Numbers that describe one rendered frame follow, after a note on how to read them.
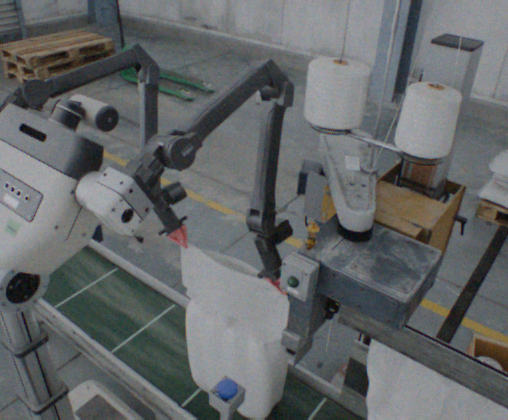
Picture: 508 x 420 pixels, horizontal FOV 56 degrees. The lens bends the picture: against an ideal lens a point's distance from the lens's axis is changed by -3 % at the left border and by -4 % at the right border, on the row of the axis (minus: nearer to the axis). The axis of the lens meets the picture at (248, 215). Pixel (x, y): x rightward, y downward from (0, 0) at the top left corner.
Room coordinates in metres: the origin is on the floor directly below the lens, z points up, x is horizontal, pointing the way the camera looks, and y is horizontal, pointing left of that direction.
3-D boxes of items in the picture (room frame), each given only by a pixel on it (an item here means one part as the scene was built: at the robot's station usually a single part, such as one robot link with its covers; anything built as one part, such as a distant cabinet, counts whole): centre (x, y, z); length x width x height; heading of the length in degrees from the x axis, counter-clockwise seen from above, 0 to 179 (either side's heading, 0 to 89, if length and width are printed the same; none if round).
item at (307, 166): (1.42, -0.20, 1.25); 0.10 x 0.08 x 0.12; 169
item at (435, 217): (1.24, -0.48, 1.18); 0.34 x 0.25 x 0.31; 144
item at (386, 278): (0.94, -0.30, 1.21); 0.30 x 0.25 x 0.30; 54
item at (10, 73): (6.34, 2.60, 0.07); 1.20 x 0.82 x 0.14; 142
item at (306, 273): (0.89, -0.13, 1.28); 0.08 x 0.05 x 0.09; 54
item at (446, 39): (1.31, -0.53, 1.76); 0.12 x 0.11 x 0.01; 144
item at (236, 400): (0.89, 0.04, 0.81); 0.08 x 0.08 x 0.06; 54
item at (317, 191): (1.30, -0.30, 1.23); 0.28 x 0.07 x 0.16; 54
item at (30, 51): (6.31, 2.60, 0.36); 1.20 x 0.82 x 0.14; 140
